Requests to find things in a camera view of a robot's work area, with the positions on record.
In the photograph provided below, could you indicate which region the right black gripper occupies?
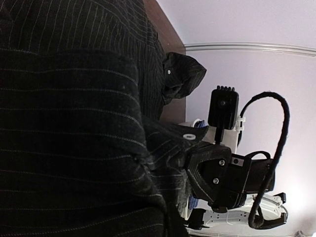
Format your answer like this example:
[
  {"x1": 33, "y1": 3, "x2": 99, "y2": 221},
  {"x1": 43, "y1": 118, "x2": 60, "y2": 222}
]
[{"x1": 184, "y1": 144, "x2": 271, "y2": 207}]

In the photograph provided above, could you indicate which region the black pinstriped long sleeve shirt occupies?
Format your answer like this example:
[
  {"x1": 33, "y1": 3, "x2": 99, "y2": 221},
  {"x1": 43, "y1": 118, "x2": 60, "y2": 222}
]
[{"x1": 0, "y1": 0, "x2": 206, "y2": 237}]

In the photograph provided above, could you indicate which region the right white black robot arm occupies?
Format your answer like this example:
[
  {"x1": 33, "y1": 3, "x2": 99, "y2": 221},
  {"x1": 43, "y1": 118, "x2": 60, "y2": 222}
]
[{"x1": 184, "y1": 151, "x2": 288, "y2": 231}]

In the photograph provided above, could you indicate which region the blue checked long sleeve shirt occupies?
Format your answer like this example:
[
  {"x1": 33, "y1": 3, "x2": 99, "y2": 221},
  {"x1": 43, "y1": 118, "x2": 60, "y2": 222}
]
[{"x1": 188, "y1": 119, "x2": 207, "y2": 210}]

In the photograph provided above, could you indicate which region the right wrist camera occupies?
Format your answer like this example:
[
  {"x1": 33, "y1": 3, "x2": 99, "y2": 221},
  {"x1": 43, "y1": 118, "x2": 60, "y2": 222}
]
[{"x1": 207, "y1": 85, "x2": 239, "y2": 144}]

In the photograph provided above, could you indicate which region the right aluminium frame post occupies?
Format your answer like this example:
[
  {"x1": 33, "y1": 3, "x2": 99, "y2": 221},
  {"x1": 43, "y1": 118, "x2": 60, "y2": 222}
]
[{"x1": 184, "y1": 42, "x2": 316, "y2": 57}]

